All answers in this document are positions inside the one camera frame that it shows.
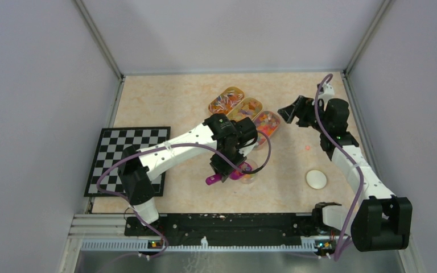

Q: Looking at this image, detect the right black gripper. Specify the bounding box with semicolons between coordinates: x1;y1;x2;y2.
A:
277;96;329;134

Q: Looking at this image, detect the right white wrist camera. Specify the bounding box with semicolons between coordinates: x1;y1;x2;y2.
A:
318;82;335;104

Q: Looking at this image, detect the clear plastic cup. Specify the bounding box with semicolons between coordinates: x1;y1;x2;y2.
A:
239;159;258;184

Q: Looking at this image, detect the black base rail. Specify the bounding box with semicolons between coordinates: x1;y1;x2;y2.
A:
124;212;349;250

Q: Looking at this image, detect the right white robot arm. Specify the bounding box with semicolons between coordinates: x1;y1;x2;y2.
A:
278;96;413;252

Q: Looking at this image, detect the black white checkerboard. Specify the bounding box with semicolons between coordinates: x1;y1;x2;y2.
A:
84;126;171;197

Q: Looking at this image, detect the purple plastic scoop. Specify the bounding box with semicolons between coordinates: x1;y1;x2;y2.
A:
205;169;243;185

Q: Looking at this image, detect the white round lid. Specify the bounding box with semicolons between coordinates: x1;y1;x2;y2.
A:
306;169;327;190

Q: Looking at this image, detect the tray of yellow purple candies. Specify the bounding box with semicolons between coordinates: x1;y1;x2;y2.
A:
227;97;263;121

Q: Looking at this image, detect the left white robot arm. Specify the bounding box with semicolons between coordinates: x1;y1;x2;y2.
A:
118;114;258;235

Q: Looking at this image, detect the tray of orange pink candies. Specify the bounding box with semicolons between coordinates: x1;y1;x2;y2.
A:
253;110;281;150

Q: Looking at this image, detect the tray of striped candies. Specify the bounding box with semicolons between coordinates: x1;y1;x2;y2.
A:
208;86;245;114

